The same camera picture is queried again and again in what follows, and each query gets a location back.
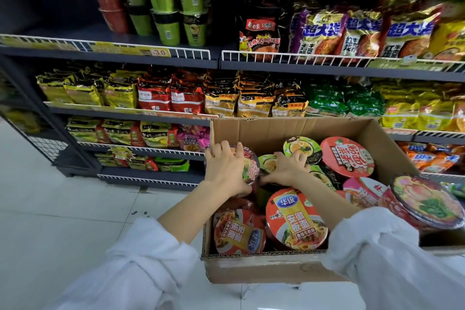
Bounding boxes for person's right hand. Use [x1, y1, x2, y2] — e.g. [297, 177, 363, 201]
[259, 150, 312, 187]

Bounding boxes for person's left hand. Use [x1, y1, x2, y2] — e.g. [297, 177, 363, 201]
[204, 141, 255, 198]

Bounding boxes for dark red noodle bowl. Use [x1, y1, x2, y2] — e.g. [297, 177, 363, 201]
[232, 145, 261, 198]

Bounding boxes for person's right forearm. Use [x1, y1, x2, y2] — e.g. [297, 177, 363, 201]
[291, 172, 465, 310]

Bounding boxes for person's left forearm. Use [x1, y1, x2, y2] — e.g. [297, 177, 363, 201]
[45, 179, 241, 310]

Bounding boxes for small green lid noodle bowl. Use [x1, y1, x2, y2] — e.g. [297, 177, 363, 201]
[257, 154, 279, 177]

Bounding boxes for pink noodle packets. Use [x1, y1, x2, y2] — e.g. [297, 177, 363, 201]
[177, 124, 212, 153]

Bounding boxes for brown cardboard box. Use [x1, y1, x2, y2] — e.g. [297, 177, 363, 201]
[201, 117, 465, 285]

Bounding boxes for green black noodle bowl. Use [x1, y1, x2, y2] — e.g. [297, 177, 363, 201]
[309, 165, 337, 191]

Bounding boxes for red yellow label noodle bowl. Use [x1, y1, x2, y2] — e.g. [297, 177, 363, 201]
[265, 188, 330, 251]
[212, 208, 267, 257]

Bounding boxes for red lid noodle bowl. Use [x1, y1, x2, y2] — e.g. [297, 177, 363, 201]
[320, 136, 376, 179]

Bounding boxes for row of gold black packets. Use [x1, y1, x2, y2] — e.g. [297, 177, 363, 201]
[203, 70, 310, 118]

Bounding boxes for row of mixed low packets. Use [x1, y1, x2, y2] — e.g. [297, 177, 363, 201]
[94, 146, 190, 173]

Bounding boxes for row of red packets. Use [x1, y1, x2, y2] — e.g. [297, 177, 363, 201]
[137, 67, 207, 115]

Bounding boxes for pink lid noodle bowl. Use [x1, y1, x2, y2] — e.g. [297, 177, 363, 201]
[341, 177, 390, 209]

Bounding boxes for row of lime noodle packets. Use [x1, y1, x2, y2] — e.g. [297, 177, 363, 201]
[65, 116, 180, 149]

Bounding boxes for dark metal shelf unit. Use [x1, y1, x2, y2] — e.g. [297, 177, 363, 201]
[217, 0, 465, 185]
[0, 0, 223, 193]

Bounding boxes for black noodle multipack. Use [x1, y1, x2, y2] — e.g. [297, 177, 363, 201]
[238, 0, 291, 62]

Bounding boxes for purple gold noodle multipack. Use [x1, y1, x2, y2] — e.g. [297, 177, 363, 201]
[289, 8, 347, 58]

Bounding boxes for yellow price label strip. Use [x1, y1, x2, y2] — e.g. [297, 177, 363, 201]
[89, 41, 171, 58]

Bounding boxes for row of orange packets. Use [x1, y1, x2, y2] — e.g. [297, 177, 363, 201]
[397, 141, 465, 175]

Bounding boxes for row of yellow green packets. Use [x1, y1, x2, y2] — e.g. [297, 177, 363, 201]
[36, 63, 140, 109]

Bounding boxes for large dark noodle bowl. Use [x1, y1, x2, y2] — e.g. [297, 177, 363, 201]
[379, 174, 465, 232]

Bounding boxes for gold brown noodle multipack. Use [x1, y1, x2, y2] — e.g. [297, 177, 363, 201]
[340, 6, 386, 58]

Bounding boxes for red gold noodle multipack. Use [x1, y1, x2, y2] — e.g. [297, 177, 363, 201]
[378, 0, 444, 60]

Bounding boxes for yellow noodle multipack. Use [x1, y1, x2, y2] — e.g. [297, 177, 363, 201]
[423, 0, 465, 62]

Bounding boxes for white wire shelf rail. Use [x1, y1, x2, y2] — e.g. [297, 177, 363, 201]
[220, 50, 465, 74]
[0, 33, 211, 61]

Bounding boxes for wire mesh side panel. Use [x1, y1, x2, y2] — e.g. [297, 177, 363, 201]
[0, 113, 70, 163]

